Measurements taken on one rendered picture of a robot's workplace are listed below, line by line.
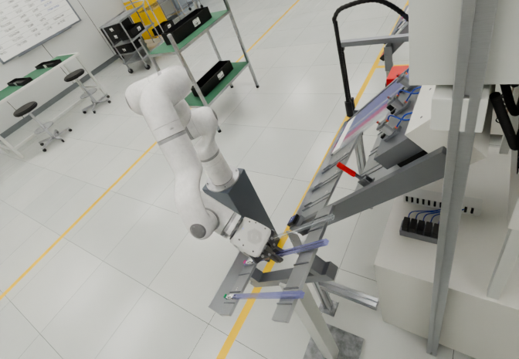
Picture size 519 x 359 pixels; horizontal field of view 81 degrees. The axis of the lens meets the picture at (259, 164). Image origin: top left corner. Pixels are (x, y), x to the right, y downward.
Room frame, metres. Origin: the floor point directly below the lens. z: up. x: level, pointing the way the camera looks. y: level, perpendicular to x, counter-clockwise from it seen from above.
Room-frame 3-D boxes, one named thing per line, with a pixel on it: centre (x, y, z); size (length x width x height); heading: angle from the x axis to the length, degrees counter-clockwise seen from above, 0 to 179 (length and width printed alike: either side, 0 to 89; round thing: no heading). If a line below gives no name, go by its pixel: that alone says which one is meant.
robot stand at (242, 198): (1.26, 0.21, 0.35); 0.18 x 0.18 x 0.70; 47
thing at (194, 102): (3.35, 0.08, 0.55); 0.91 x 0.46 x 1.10; 133
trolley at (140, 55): (6.56, 1.13, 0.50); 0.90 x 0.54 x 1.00; 148
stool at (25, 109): (4.68, 2.71, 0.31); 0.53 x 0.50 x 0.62; 133
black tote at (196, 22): (3.35, 0.08, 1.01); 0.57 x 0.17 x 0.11; 133
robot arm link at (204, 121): (1.26, 0.18, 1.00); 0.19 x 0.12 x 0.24; 91
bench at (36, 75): (5.44, 2.88, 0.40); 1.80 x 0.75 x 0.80; 133
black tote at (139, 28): (6.53, 1.16, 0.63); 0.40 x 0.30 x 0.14; 148
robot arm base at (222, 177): (1.26, 0.21, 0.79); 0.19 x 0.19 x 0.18
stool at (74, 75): (5.34, 2.09, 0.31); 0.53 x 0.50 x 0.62; 156
